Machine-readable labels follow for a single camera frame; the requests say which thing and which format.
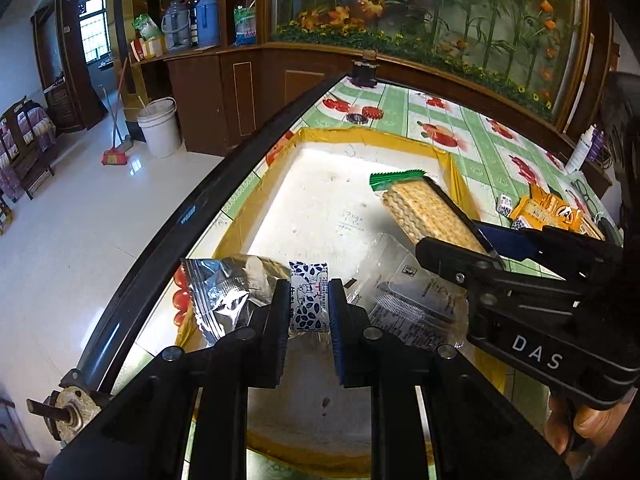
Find blue thermos flask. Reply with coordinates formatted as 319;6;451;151
194;0;221;48

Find white spray bottle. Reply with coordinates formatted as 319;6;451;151
565;124;598;173

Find red white box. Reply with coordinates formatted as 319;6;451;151
130;37;167;61

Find white plastic bucket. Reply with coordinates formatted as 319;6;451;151
136;98;183;159

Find orange snack packet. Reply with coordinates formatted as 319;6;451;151
542;192;586;233
509;182;556;231

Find white box with yellow tape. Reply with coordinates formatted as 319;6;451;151
172;127;511;466

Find green snack bag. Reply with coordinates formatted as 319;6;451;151
131;12;163;41

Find person's right hand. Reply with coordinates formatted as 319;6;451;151
545;392;628;457

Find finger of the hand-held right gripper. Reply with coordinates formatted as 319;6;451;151
415;236;512;287
472;221;625;282

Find black eyeglasses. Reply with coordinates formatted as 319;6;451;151
570;177;601;216

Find green-ended cracker packet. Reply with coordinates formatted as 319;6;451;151
369;169;493;257

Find red broom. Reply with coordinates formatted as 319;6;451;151
100;57;136;167

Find flower painted glass panel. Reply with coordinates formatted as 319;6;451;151
270;0;591;121

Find grey thermos flask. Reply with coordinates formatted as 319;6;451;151
161;0;192;51

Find wooden chair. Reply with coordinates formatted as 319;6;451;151
0;95;56;201

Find black cup on table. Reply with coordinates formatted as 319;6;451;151
351;50;378;87

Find clear plastic packet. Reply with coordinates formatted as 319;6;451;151
345;232;473;356

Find wooden cabinet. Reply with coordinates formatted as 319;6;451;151
127;35;615;186

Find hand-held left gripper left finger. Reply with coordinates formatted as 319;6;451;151
45;277;294;480

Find blue patterned candy packet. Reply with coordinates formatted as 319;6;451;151
289;260;331;333

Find black table rim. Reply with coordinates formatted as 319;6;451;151
25;72;351;441

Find blue green plastic bag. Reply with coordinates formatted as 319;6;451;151
233;4;258;46

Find window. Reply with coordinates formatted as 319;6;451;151
79;0;110;65

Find silver snack packet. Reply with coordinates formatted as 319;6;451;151
180;255;291;346

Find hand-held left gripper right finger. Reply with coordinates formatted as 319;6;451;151
327;277;573;480

